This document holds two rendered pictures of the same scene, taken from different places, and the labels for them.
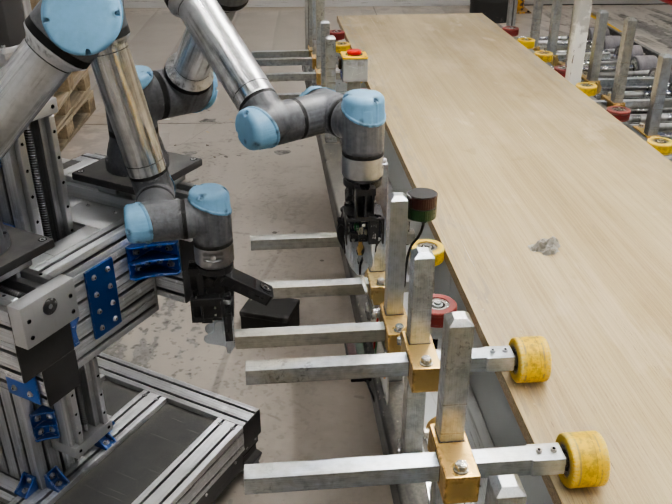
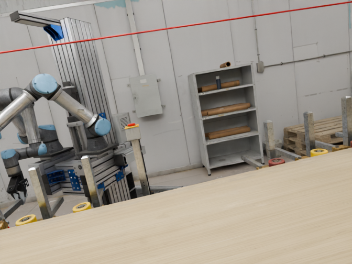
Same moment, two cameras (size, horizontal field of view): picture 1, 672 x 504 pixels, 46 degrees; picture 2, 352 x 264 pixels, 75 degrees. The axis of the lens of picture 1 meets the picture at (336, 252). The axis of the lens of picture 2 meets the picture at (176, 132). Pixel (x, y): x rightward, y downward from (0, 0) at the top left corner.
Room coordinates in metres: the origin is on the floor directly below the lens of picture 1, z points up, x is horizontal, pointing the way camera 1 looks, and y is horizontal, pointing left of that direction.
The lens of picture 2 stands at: (2.33, -1.22, 1.36)
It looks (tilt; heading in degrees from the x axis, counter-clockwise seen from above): 10 degrees down; 88
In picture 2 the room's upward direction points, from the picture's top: 10 degrees counter-clockwise
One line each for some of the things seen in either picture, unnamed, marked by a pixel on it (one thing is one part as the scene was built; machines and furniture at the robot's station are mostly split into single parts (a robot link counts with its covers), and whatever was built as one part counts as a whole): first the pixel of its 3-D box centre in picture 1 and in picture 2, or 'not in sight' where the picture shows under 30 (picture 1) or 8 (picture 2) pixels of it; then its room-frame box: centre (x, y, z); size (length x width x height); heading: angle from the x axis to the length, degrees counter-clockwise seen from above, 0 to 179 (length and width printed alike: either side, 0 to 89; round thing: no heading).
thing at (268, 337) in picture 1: (341, 334); (0, 219); (1.34, -0.01, 0.84); 0.43 x 0.03 x 0.04; 95
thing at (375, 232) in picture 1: (362, 208); not in sight; (1.31, -0.05, 1.15); 0.09 x 0.08 x 0.12; 5
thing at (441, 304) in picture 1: (436, 325); not in sight; (1.36, -0.21, 0.85); 0.08 x 0.08 x 0.11
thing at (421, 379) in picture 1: (419, 357); not in sight; (1.12, -0.15, 0.95); 0.14 x 0.06 x 0.05; 5
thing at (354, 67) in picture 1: (353, 67); (133, 133); (2.15, -0.05, 1.18); 0.07 x 0.07 x 0.08; 5
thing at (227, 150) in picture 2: not in sight; (225, 119); (3.25, 2.32, 0.78); 0.90 x 0.45 x 1.55; 2
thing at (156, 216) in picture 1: (155, 217); (19, 154); (1.32, 0.34, 1.12); 0.11 x 0.11 x 0.08; 12
